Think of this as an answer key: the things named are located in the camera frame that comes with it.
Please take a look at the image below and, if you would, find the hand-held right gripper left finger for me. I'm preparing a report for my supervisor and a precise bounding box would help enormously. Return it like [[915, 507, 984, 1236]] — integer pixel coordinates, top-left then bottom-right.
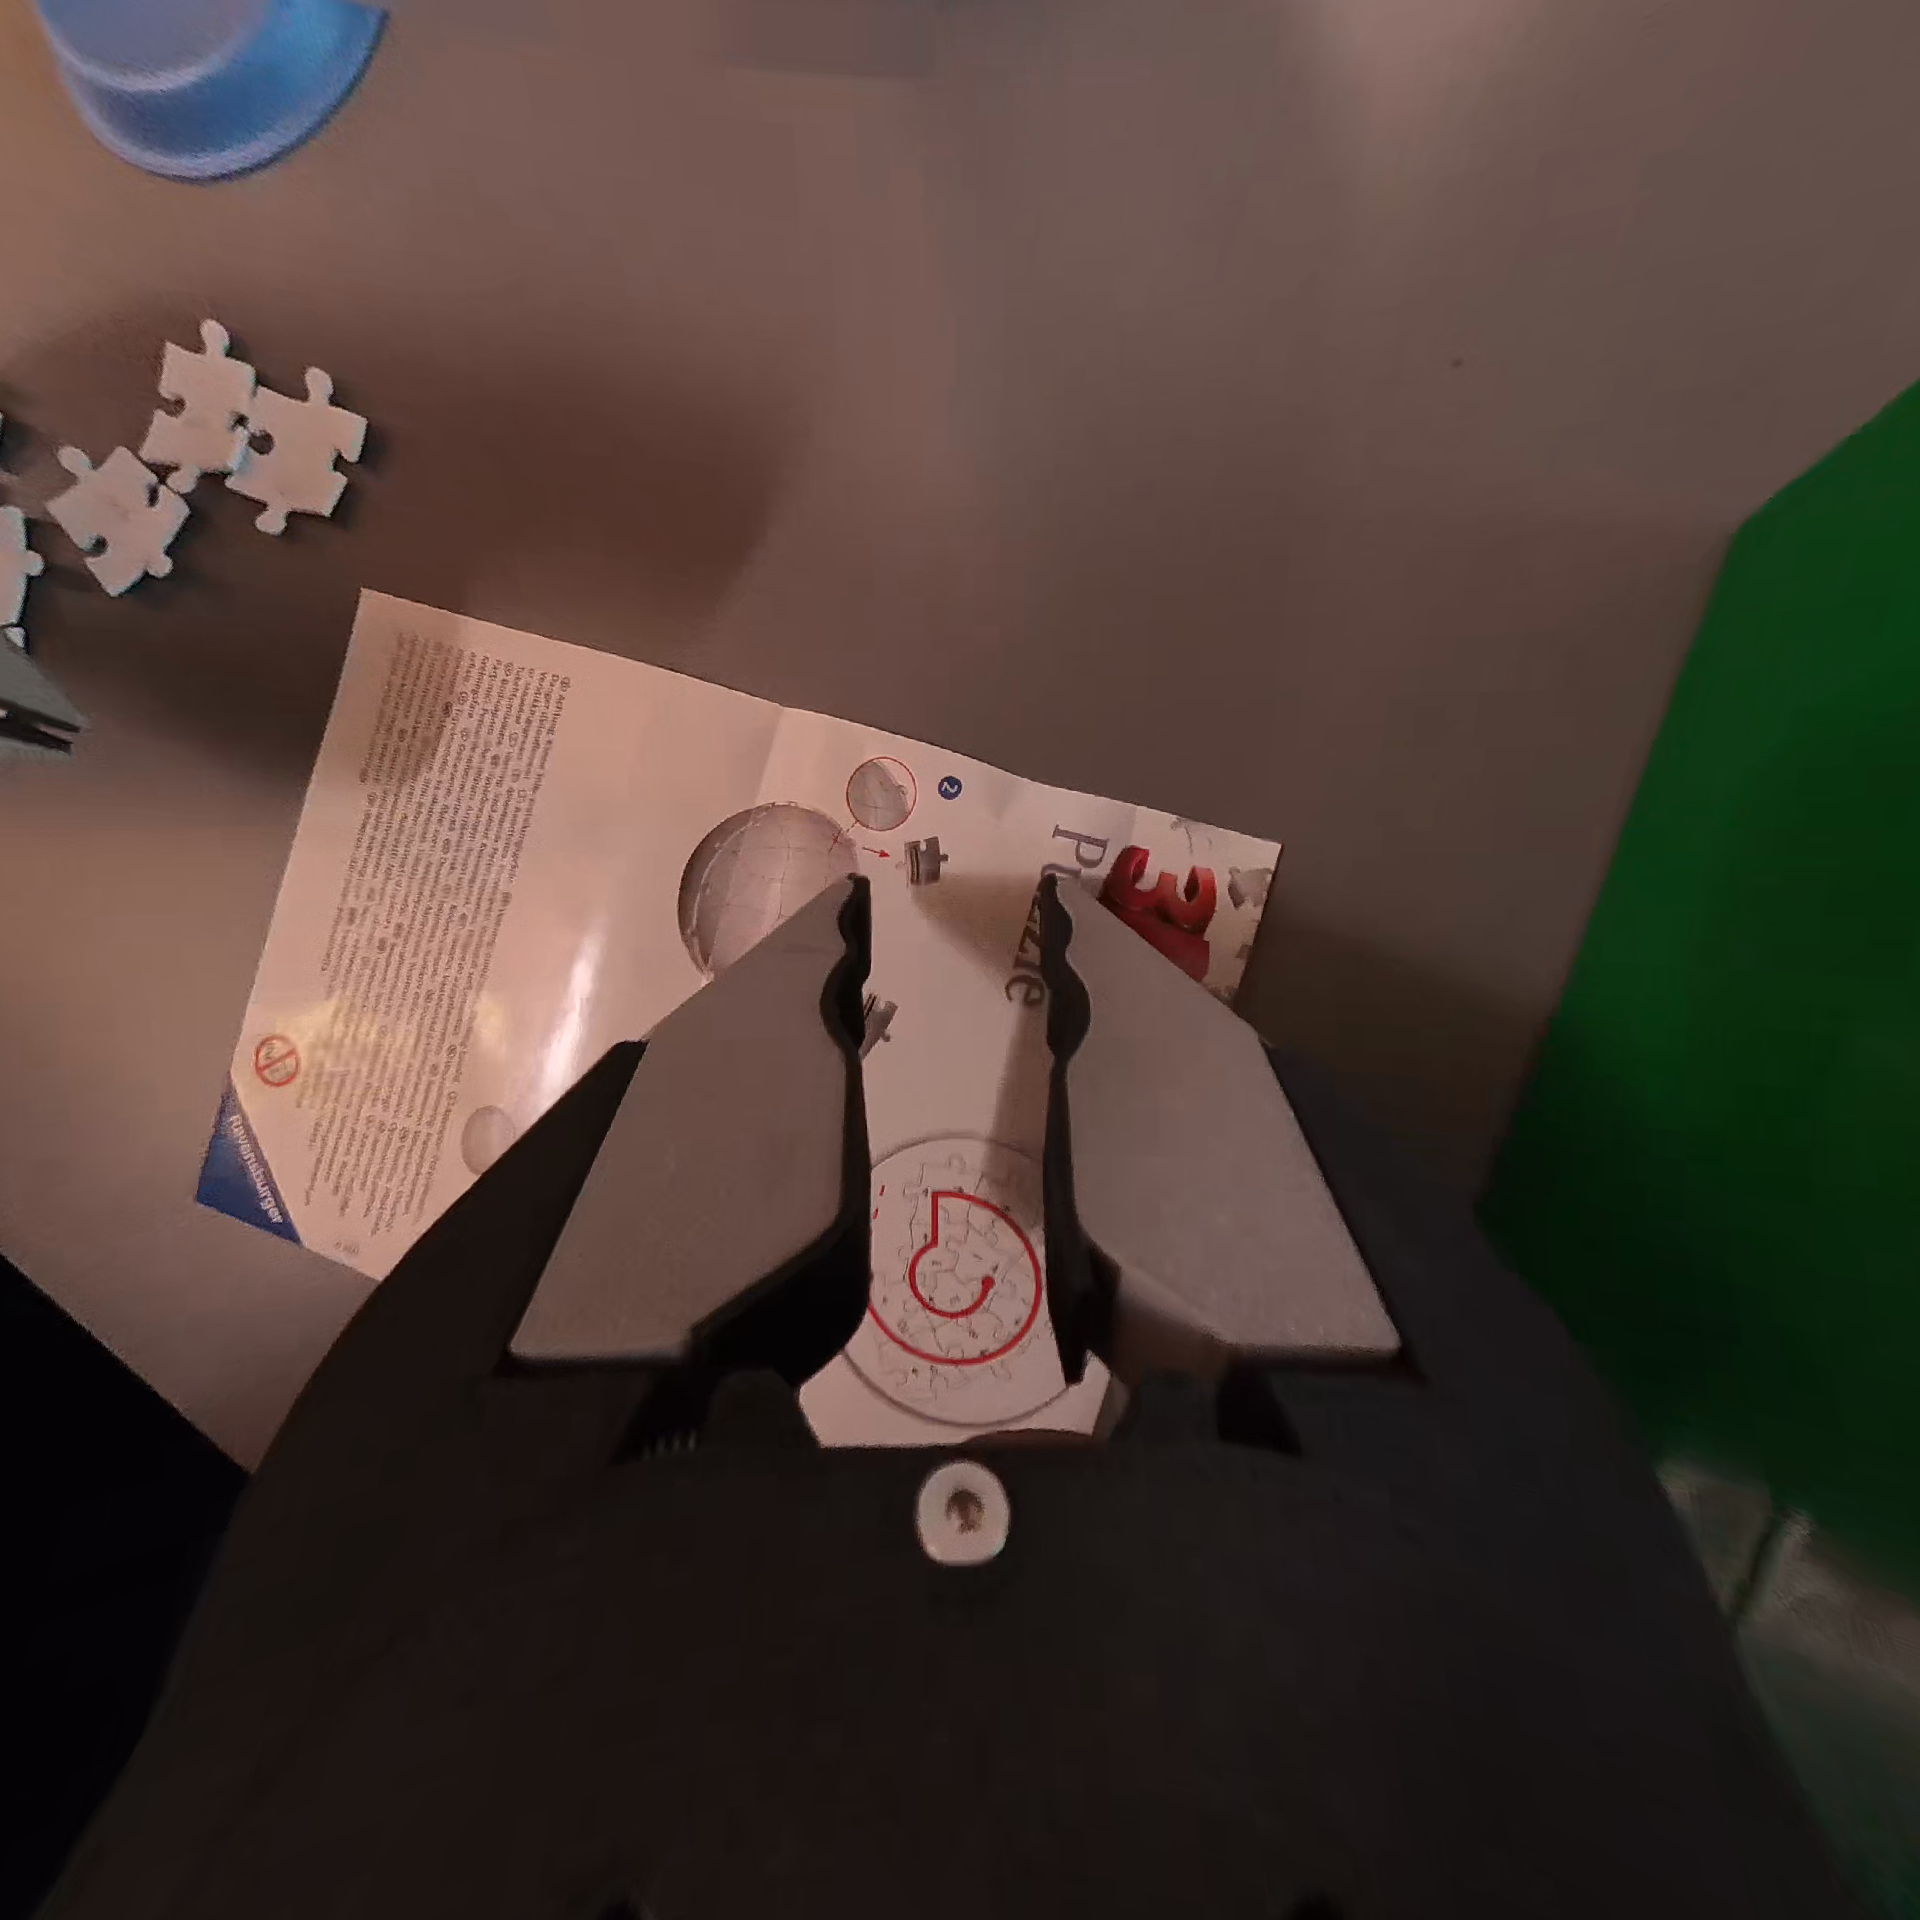
[[508, 874, 881, 1404]]

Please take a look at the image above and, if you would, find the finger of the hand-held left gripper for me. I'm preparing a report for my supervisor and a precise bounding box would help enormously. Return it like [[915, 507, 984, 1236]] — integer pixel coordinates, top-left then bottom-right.
[[0, 638, 90, 769]]

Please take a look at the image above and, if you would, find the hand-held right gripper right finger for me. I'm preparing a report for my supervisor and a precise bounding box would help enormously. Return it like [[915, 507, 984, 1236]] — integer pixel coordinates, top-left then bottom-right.
[[1039, 874, 1408, 1392]]

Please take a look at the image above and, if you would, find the blue white puzzle piece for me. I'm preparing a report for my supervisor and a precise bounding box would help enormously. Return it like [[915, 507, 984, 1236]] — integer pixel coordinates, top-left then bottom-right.
[[143, 318, 260, 496], [224, 368, 370, 537]]

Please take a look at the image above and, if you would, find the blue round puzzle stand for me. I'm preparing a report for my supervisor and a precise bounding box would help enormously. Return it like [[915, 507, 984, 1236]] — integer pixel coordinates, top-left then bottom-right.
[[31, 0, 394, 186]]

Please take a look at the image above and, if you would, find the white instruction leaflet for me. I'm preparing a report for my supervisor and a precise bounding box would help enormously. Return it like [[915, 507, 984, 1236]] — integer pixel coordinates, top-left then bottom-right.
[[192, 588, 1284, 1449]]

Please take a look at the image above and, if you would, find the green storage bin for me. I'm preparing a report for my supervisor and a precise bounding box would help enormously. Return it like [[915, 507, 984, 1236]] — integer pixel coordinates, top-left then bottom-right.
[[1476, 381, 1920, 1547]]

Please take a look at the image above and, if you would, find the person's dark clothed body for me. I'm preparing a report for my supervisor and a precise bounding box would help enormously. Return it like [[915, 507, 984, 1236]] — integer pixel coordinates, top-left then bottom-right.
[[0, 1253, 257, 1802]]

